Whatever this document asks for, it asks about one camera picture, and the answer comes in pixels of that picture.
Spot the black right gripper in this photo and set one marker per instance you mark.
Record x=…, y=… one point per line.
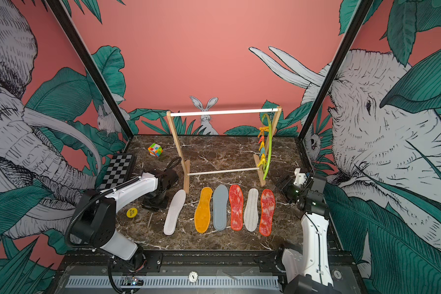
x=287, y=188

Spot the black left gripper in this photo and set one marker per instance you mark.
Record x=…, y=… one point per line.
x=148, y=203

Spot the grey striped insole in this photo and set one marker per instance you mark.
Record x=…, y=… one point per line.
x=176, y=205

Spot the red orange-edged insole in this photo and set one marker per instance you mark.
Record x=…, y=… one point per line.
x=236, y=200
x=268, y=205

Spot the wooden hanger rack frame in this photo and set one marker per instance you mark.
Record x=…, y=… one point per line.
x=211, y=155

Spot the grey textured insole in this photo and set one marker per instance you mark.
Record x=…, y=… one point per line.
x=251, y=211

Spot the yellow-edged insole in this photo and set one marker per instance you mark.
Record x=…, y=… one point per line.
x=203, y=213

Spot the white smooth insole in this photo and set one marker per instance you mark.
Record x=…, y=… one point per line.
x=220, y=198

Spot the green clip hanger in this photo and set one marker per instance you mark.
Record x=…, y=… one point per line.
x=266, y=141

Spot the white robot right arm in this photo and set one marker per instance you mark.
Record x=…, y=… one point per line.
x=309, y=272

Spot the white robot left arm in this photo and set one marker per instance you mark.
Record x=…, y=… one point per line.
x=93, y=224

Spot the yellow round sticker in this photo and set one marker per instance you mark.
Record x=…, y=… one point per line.
x=132, y=212

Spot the black white checkerboard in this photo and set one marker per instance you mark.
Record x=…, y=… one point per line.
x=116, y=171

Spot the colourful puzzle cube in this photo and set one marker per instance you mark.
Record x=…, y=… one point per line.
x=155, y=150

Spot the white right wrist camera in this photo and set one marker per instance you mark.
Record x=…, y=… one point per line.
x=300, y=178

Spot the white perforated rail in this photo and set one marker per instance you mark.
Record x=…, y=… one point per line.
x=175, y=282

